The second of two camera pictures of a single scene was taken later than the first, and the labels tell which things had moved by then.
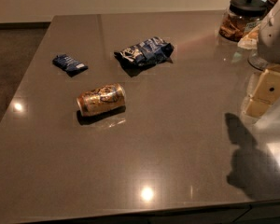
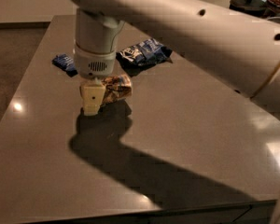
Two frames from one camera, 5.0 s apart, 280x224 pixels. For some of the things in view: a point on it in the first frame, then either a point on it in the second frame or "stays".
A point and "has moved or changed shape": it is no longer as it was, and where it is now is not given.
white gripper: (276, 37) → (93, 65)
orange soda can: (102, 98) has moved or changed shape
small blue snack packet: (68, 65) stays
